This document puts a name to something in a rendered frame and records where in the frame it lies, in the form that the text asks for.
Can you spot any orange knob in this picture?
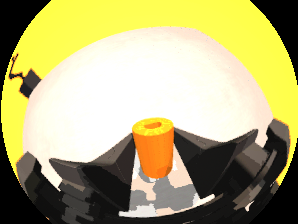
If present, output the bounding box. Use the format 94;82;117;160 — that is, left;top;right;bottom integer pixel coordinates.
132;117;174;179

